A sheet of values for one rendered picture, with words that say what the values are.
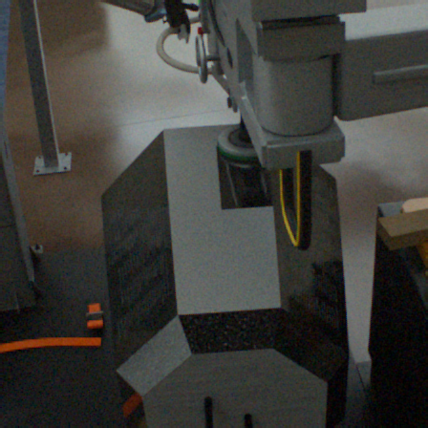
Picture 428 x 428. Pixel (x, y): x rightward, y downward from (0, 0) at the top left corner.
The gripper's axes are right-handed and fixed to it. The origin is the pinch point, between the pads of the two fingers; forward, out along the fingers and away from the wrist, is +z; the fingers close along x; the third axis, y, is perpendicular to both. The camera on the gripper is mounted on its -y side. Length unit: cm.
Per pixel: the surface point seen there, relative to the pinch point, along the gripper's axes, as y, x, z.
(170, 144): 50, 62, 1
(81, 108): -15, -148, 98
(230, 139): 37, 78, -1
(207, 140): 40, 69, 2
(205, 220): 68, 107, -1
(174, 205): 71, 94, -1
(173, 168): 59, 76, 0
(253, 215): 57, 114, -1
